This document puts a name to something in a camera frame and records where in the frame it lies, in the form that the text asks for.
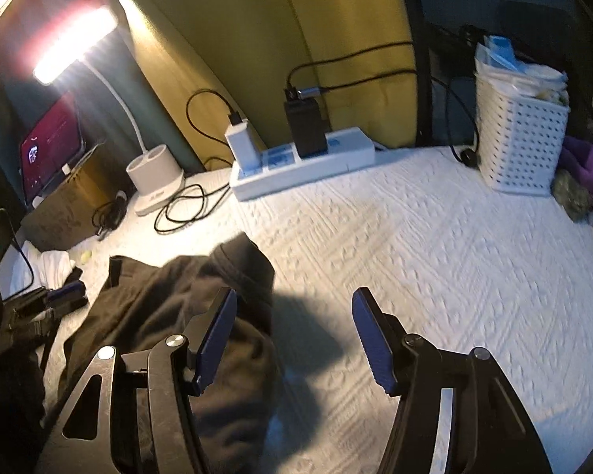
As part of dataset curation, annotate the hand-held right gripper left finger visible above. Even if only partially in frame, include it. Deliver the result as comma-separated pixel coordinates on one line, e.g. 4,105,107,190
34,286,238,474

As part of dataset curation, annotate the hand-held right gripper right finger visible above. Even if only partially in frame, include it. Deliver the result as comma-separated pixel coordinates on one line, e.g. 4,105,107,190
352,286,554,474

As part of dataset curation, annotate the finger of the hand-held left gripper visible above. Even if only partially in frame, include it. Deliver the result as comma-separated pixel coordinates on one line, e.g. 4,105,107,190
0,308,62,356
2,280,87,314

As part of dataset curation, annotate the dark brown t-shirt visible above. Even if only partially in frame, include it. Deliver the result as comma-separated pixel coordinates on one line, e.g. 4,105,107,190
62,234,285,474

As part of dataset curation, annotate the white cloth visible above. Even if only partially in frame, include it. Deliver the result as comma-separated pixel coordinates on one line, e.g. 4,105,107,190
27,251,75,290

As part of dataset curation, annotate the brown cardboard box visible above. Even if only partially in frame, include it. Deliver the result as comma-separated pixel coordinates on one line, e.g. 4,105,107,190
20,141,127,252

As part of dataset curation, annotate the white quilted bed cover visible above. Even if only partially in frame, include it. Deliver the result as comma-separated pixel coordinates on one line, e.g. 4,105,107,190
0,145,593,474

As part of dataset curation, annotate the tablet with red screen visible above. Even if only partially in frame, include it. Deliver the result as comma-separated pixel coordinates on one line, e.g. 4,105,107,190
19,96,87,208

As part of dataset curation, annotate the white desk lamp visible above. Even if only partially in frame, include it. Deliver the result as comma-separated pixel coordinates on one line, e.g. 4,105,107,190
32,7,186,216

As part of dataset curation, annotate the white power strip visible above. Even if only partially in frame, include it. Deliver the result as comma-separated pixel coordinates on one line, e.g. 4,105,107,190
229,127,376,202

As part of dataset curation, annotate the white charger block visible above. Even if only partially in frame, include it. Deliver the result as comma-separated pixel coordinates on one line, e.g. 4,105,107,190
226,119,265,171

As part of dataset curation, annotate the black charger block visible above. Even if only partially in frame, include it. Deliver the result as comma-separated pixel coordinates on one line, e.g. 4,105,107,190
283,86,329,158

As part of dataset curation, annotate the white perforated plastic basket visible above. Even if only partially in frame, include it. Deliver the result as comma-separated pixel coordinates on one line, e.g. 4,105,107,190
474,71,571,197

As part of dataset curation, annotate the grey-green fuzzy cloth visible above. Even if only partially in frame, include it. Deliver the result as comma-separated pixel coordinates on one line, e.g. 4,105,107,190
551,168,593,220

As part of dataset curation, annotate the purple cloth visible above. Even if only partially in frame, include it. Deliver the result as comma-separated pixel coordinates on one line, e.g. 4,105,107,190
558,135,593,188

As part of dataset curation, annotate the blue packet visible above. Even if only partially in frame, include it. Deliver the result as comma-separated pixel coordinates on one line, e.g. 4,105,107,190
484,34,517,67

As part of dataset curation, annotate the yellow curtain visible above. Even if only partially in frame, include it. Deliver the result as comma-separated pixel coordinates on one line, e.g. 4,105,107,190
113,0,421,169

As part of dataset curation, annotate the short black cable bundle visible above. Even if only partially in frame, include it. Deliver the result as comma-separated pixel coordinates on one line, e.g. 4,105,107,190
91,190,129,240

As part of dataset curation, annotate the coiled black cable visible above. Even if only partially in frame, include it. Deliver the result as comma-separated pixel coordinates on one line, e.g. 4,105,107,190
153,184,230,234

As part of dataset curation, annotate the black cable with round plug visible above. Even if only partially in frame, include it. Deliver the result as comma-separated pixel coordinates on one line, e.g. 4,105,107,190
427,71,481,167

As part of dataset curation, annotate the thin black charger cable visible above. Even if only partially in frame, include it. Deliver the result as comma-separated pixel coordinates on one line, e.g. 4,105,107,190
187,90,239,171

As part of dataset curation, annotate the black metal post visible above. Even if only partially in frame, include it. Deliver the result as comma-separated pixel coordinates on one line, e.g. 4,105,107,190
408,0,434,148

